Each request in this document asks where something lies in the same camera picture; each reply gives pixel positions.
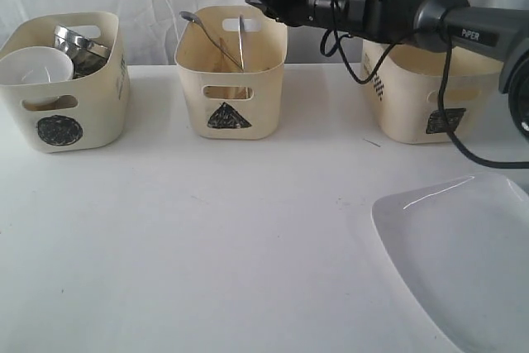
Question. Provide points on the steel table knife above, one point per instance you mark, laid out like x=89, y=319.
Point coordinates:
x=241, y=35

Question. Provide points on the steel spoon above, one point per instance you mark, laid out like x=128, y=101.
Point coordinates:
x=193, y=18

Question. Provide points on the cream bin with square mark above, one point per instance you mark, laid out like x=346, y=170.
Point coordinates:
x=403, y=91

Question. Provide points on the stainless steel bowl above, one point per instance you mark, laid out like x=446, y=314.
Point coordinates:
x=87, y=55

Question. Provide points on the cream bin with circle mark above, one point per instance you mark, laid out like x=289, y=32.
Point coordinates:
x=83, y=113

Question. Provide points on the white ceramic bowl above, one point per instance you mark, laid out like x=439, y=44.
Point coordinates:
x=27, y=76

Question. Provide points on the white rectangular plate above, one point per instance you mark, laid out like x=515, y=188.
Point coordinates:
x=461, y=249

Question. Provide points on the wooden chopstick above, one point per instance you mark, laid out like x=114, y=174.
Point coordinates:
x=225, y=52

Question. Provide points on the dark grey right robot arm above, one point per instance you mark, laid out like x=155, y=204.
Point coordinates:
x=439, y=26

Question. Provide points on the cream bin with triangle mark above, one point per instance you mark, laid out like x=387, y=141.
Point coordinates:
x=222, y=101

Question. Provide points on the small needle on table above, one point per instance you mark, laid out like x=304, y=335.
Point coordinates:
x=372, y=143

